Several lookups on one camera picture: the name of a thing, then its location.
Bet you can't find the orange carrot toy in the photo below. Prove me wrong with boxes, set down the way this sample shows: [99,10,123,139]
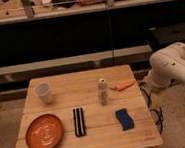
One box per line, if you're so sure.
[110,81,135,92]

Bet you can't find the small clear plastic bottle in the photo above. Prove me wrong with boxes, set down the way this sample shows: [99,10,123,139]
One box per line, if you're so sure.
[97,78,109,105]

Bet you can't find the black box on right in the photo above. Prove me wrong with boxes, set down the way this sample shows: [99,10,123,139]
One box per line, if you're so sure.
[147,23,185,50]

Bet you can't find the black cables on floor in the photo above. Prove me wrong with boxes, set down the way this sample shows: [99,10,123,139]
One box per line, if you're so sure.
[138,77,185,141]

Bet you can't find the wooden table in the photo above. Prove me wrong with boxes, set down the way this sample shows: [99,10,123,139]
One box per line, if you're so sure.
[15,65,162,148]

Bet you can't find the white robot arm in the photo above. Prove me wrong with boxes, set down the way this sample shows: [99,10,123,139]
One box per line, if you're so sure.
[146,42,185,93]

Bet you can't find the translucent plastic cup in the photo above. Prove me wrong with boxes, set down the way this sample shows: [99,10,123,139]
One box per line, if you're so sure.
[34,82,54,104]

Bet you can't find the orange plate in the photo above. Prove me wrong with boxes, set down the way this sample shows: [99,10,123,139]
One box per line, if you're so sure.
[25,113,64,148]

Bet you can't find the blue sponge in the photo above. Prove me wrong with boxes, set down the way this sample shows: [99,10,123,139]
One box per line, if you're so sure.
[116,108,134,130]

